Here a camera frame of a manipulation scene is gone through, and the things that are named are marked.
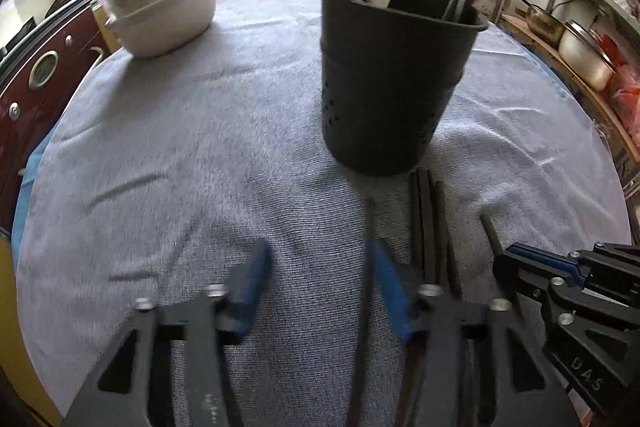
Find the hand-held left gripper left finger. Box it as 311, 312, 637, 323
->
60, 241, 273, 427

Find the small steel saucepan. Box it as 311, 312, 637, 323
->
515, 0, 568, 48

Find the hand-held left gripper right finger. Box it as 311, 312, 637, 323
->
370, 239, 576, 427

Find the white basin bowl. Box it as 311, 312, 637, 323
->
102, 0, 226, 58

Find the pile of dark chopsticks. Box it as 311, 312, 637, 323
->
409, 167, 463, 298

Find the blue table cover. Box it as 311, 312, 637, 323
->
10, 22, 601, 258

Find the red plastic bag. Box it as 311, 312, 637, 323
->
607, 34, 640, 135

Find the red built-in appliance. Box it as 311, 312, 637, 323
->
0, 4, 111, 233

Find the grey table cloth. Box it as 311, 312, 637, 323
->
15, 0, 633, 427

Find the gas stove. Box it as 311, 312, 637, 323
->
0, 14, 51, 62

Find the dark utensil holder cup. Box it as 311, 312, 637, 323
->
314, 0, 488, 176

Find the steel pot with lid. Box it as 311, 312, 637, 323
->
557, 19, 618, 92

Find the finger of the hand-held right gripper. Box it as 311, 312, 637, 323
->
505, 242, 640, 306
492, 252, 640, 414

